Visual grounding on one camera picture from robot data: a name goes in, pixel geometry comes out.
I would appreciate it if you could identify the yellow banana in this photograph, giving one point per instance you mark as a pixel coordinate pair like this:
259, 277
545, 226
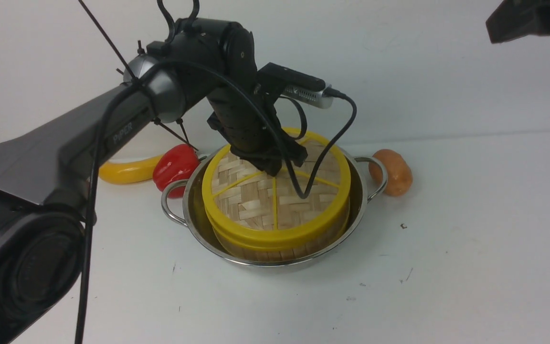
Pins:
129, 172

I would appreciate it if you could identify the woven steamer lid yellow rim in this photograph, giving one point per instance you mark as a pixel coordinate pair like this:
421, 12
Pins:
229, 180

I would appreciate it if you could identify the red bell pepper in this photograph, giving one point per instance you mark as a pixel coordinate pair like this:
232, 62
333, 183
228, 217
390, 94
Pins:
178, 163

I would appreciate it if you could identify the bamboo steamer with yellow rim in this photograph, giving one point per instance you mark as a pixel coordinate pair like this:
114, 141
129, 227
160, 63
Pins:
284, 232

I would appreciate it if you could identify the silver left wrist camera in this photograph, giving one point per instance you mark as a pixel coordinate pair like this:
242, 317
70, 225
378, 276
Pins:
276, 81

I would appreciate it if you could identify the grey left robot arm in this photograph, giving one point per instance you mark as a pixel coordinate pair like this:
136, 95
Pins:
47, 176

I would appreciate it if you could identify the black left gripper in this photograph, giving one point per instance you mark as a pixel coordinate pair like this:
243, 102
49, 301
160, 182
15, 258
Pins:
244, 113

